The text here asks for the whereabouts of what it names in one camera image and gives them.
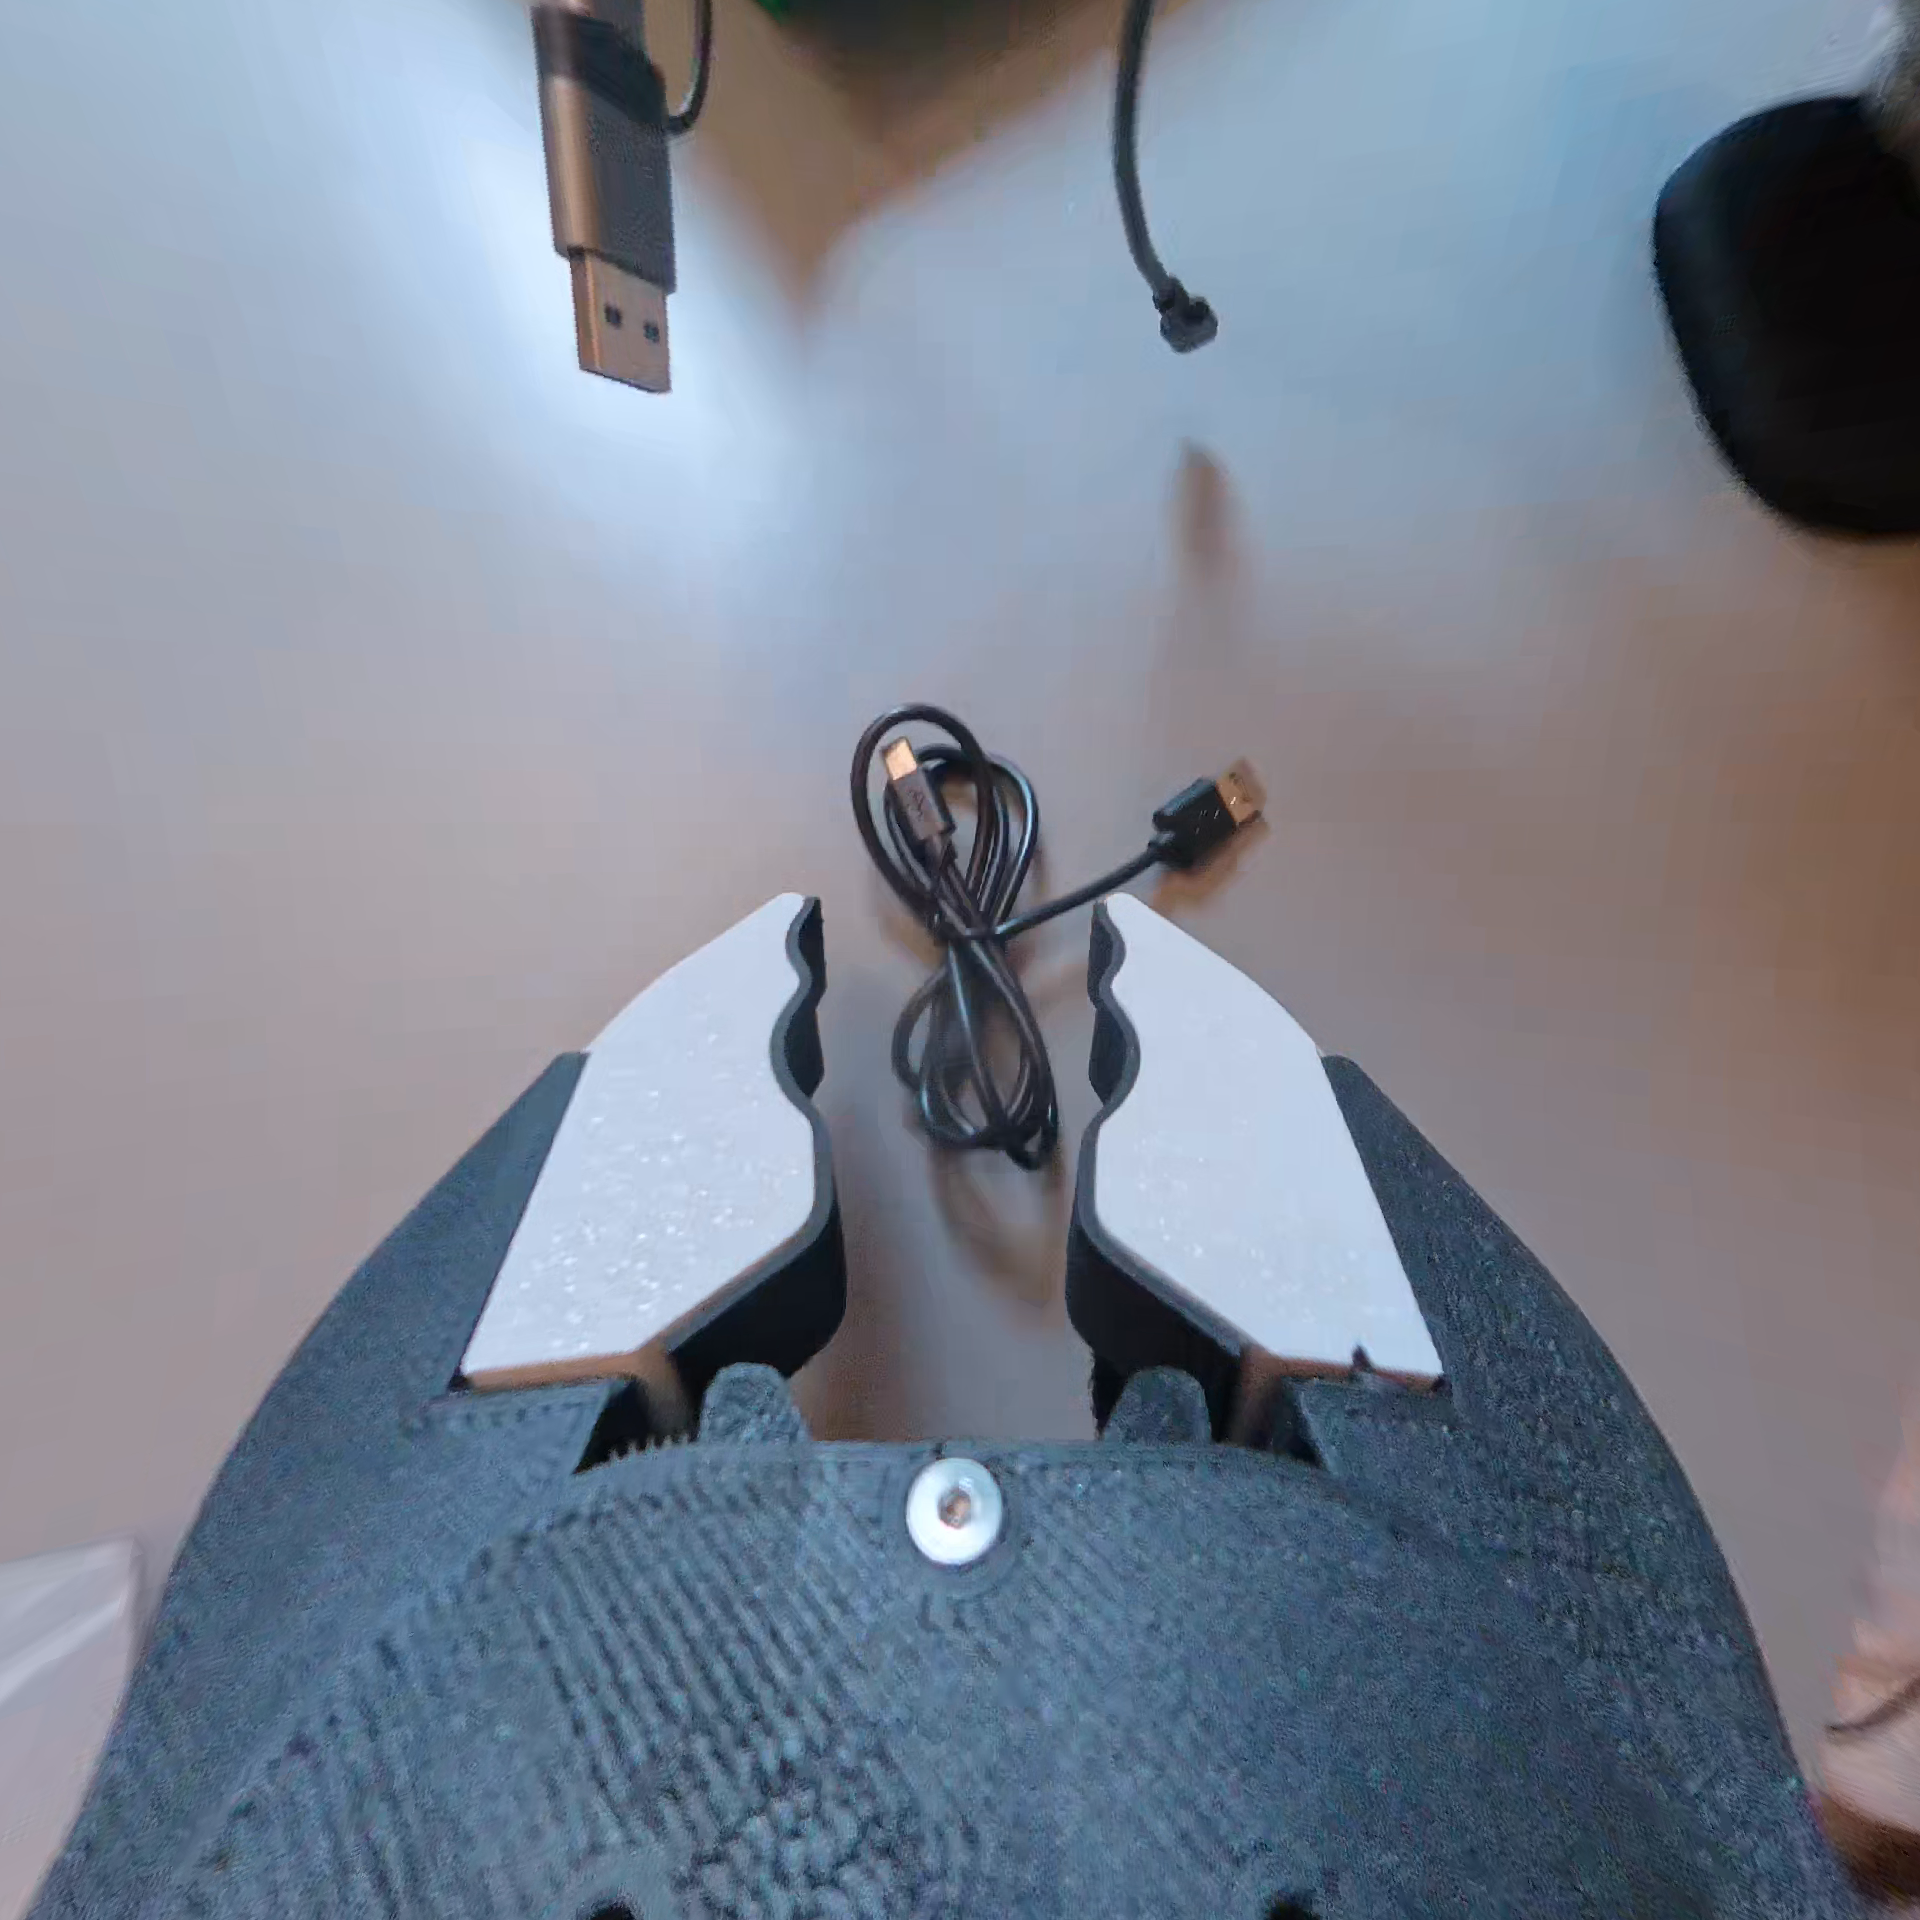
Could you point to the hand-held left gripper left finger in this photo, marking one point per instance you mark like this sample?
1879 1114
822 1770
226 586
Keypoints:
675 1171

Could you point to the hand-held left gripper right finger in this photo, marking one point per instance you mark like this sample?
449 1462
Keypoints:
1244 1171

